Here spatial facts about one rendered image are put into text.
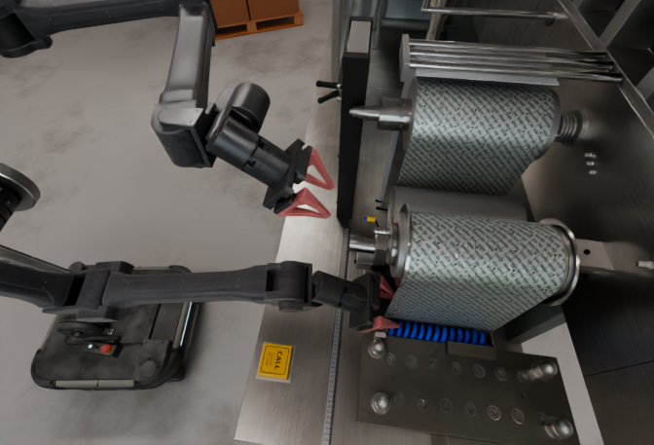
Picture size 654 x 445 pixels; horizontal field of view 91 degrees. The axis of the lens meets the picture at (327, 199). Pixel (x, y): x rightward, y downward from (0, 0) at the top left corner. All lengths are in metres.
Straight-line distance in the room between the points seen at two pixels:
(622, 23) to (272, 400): 1.00
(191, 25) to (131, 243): 1.79
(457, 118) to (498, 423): 0.57
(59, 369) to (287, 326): 1.22
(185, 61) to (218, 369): 1.52
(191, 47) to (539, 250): 0.65
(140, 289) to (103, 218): 1.87
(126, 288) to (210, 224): 1.52
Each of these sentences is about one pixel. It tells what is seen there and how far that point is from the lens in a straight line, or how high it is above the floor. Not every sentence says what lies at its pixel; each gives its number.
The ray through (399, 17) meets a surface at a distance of 1.38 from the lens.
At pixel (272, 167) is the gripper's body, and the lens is 0.45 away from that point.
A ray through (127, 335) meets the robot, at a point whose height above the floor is 0.26.
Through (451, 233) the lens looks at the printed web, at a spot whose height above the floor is 1.31.
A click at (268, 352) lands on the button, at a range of 0.86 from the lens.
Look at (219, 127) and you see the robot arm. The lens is 0.45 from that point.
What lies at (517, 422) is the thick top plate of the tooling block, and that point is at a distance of 0.81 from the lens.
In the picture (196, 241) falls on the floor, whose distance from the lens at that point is 2.16.
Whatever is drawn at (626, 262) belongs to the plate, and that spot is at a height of 1.31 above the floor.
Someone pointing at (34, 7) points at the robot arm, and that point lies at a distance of 0.92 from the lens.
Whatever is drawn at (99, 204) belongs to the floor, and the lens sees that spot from 2.64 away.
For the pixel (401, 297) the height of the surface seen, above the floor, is 1.16.
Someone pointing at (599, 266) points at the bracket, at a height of 1.29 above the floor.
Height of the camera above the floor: 1.76
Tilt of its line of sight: 54 degrees down
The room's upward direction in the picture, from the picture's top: straight up
